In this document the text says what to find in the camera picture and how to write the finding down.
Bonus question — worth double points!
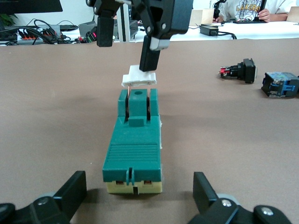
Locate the green potted plant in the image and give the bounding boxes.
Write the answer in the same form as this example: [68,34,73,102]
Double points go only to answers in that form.
[0,13,19,30]

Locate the black square pushbutton red terminals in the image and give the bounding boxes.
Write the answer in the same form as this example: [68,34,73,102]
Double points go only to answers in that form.
[219,57,259,84]

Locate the grey hub orange plugs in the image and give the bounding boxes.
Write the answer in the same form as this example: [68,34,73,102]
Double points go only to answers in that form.
[17,24,62,44]

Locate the black power adapter cable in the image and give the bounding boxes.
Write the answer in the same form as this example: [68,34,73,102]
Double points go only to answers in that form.
[217,31,238,40]

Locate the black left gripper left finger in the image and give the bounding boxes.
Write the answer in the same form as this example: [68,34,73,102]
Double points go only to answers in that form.
[0,170,87,224]

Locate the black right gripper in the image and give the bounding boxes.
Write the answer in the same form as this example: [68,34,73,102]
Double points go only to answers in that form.
[93,0,194,72]

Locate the light wooden box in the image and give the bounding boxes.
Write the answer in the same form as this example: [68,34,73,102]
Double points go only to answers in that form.
[188,8,214,27]
[286,6,299,23]

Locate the bare bystander hand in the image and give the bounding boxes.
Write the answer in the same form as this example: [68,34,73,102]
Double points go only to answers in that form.
[258,8,271,23]

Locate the aluminium camera post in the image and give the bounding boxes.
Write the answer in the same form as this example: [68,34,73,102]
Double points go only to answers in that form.
[116,4,138,43]

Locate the black flat control base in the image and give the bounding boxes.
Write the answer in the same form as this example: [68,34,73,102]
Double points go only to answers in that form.
[233,19,268,24]

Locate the grey metal computer box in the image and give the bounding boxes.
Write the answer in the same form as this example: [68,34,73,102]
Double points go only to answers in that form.
[78,20,139,42]

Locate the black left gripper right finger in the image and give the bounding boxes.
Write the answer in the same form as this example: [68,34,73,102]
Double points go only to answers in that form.
[186,171,293,224]

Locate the black computer monitor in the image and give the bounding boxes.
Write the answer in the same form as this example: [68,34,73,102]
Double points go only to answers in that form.
[0,0,64,14]

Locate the black power adapter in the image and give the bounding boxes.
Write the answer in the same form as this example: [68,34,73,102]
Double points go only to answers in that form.
[199,23,220,36]

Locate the brown table mat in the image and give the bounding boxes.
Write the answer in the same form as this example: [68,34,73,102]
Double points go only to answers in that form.
[0,37,299,224]

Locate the tangled black desk cables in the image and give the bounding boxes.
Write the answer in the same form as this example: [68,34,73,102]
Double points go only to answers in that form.
[0,18,81,46]

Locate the green terminal module red light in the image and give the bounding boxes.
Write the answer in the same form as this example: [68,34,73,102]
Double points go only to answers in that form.
[85,26,98,44]

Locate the green pushbutton grey block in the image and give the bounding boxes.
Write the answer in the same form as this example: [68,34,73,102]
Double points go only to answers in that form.
[261,71,299,98]

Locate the green load switch white handle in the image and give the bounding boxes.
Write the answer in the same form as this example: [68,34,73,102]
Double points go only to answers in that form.
[102,64,164,194]

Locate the person in white shirt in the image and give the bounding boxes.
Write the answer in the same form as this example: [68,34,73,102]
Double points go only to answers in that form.
[214,0,295,24]

